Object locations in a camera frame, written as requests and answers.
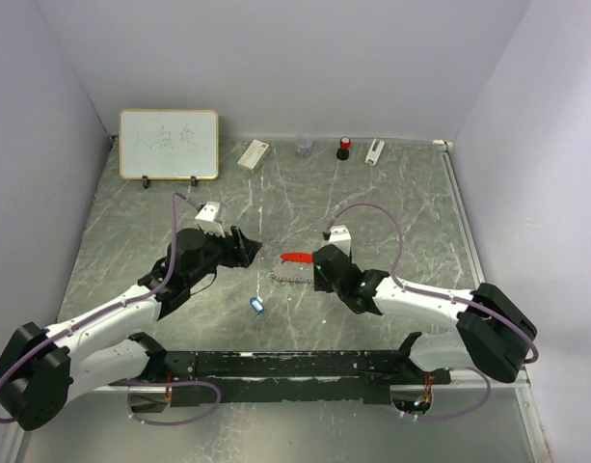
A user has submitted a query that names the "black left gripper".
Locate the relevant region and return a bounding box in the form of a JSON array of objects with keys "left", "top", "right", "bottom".
[{"left": 186, "top": 224, "right": 262, "bottom": 286}]

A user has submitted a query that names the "red handled key organizer ring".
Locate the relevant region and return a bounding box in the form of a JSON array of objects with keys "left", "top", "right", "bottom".
[{"left": 268, "top": 251, "right": 316, "bottom": 287}]

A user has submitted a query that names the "blue tagged key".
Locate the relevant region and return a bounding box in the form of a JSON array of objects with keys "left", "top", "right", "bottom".
[{"left": 250, "top": 296, "right": 265, "bottom": 313}]

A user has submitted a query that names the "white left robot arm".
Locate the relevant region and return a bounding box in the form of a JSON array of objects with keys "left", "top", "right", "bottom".
[{"left": 0, "top": 226, "right": 262, "bottom": 430}]

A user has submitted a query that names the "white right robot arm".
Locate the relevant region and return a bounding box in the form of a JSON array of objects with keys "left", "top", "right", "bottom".
[{"left": 312, "top": 244, "right": 537, "bottom": 384}]

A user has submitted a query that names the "white cardboard box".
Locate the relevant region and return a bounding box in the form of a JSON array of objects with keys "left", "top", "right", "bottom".
[{"left": 237, "top": 139, "right": 269, "bottom": 175}]

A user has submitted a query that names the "clear jar of paperclips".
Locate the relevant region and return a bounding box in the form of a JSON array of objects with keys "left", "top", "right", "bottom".
[{"left": 294, "top": 133, "right": 313, "bottom": 158}]

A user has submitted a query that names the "black whiteboard stand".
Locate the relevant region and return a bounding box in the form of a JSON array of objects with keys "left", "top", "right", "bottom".
[{"left": 141, "top": 176, "right": 199, "bottom": 189}]

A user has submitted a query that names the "red black stamp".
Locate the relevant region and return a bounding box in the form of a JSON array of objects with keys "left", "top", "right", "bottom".
[{"left": 336, "top": 137, "right": 352, "bottom": 160}]

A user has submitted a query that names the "white stapler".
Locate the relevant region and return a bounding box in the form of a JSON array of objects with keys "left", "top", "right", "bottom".
[{"left": 364, "top": 138, "right": 385, "bottom": 166}]

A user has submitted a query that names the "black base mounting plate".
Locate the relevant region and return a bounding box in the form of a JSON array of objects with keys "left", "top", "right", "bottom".
[{"left": 164, "top": 349, "right": 453, "bottom": 409}]

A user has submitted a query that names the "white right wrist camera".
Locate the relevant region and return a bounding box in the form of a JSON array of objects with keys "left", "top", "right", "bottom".
[{"left": 327, "top": 225, "right": 352, "bottom": 256}]

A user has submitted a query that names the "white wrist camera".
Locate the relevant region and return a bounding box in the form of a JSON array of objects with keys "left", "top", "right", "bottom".
[
  {"left": 195, "top": 202, "right": 226, "bottom": 237},
  {"left": 327, "top": 225, "right": 352, "bottom": 256}
]

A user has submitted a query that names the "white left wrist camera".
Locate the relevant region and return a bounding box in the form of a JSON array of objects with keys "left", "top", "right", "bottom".
[{"left": 195, "top": 202, "right": 226, "bottom": 237}]

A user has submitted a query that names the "small whiteboard yellow frame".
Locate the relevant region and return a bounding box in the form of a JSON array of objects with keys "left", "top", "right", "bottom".
[{"left": 118, "top": 108, "right": 219, "bottom": 180}]

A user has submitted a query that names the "aluminium rail frame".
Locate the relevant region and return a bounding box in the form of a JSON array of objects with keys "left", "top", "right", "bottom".
[{"left": 433, "top": 140, "right": 552, "bottom": 462}]

